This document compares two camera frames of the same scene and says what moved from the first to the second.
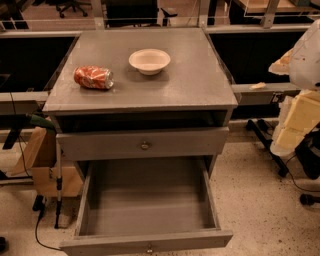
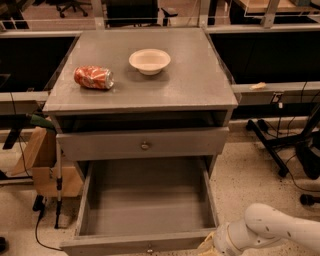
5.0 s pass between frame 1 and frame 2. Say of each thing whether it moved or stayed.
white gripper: moved
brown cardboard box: stayed
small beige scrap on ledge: stayed
